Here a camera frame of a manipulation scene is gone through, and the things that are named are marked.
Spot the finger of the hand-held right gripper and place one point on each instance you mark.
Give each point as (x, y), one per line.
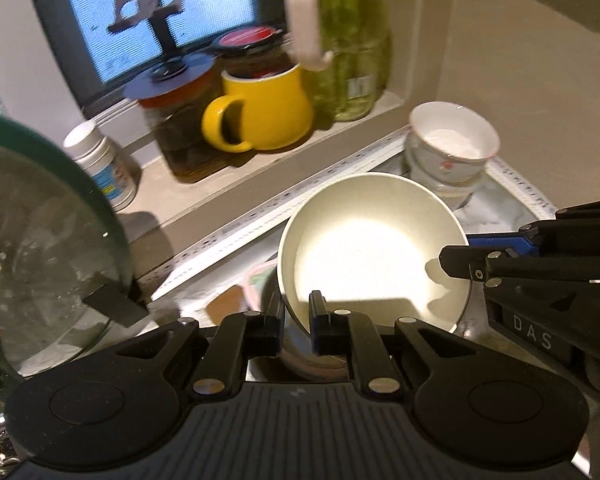
(480, 262)
(500, 244)

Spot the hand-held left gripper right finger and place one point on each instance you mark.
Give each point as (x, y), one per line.
(317, 330)

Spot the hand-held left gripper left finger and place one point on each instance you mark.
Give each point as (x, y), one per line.
(267, 332)

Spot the cream bowl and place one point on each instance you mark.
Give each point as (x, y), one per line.
(370, 250)

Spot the white floral bowl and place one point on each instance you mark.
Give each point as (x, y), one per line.
(452, 140)

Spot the printed edge tape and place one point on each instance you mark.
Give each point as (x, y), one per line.
(260, 210)

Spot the dark glass jar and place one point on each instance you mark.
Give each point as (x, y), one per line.
(190, 135)

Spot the yellow mug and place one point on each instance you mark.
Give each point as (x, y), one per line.
(270, 110)

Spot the white medicine bottle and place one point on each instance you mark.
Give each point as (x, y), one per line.
(102, 170)

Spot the glass lid green rim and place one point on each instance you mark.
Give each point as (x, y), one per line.
(40, 240)

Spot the red-lidded glass jar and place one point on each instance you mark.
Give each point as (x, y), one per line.
(252, 50)

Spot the black phone stand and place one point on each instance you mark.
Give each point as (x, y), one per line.
(150, 0)

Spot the frosted window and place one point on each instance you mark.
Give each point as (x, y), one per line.
(80, 20)

